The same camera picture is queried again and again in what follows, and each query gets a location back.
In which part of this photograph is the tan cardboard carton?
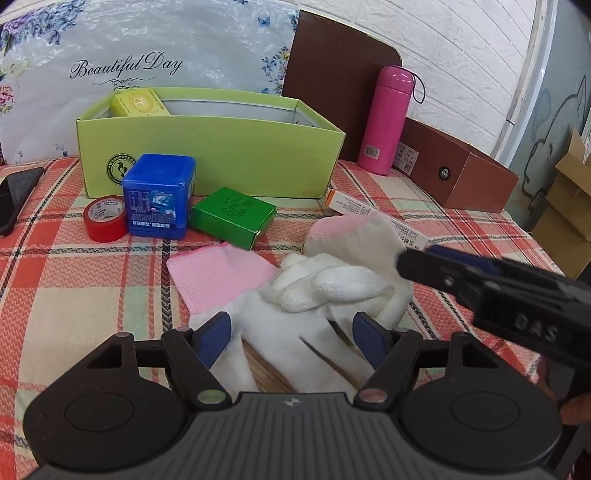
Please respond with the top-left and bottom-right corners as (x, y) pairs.
(531, 127), (591, 280)

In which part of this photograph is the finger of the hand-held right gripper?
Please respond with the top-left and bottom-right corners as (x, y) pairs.
(425, 244), (502, 278)
(397, 248), (485, 303)

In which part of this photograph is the brown wooden headboard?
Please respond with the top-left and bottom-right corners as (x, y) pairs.
(281, 10), (402, 162)

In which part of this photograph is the floral plastic bag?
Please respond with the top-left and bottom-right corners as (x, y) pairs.
(0, 0), (301, 164)

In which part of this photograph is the pink thermos bottle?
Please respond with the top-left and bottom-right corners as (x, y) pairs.
(357, 65), (426, 176)

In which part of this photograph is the black smartphone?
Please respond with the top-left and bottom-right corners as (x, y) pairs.
(0, 166), (45, 238)

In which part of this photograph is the red tape roll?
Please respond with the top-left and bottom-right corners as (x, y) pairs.
(83, 195), (127, 243)

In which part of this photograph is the white curved pipe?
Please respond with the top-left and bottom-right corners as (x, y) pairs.
(496, 0), (557, 162)

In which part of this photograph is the small green box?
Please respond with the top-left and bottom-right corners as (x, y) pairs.
(191, 187), (278, 250)

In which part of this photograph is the yellow white medicine box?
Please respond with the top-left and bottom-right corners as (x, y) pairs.
(110, 89), (171, 118)

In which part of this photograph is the slim white orange box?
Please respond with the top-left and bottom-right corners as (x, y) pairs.
(322, 189), (446, 252)

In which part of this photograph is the blue cube box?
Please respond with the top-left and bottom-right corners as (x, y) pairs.
(122, 154), (197, 241)

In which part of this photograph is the plaid bed sheet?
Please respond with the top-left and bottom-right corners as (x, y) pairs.
(0, 157), (568, 480)

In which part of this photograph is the person's right hand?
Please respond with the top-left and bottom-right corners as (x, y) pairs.
(561, 390), (591, 425)

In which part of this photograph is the light green cardboard box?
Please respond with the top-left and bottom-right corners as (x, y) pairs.
(75, 87), (347, 199)

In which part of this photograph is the brown cardboard box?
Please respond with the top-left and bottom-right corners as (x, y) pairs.
(392, 117), (520, 213)

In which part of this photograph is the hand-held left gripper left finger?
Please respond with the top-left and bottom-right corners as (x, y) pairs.
(85, 311), (232, 408)

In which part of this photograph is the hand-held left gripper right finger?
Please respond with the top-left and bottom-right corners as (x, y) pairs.
(352, 311), (497, 407)

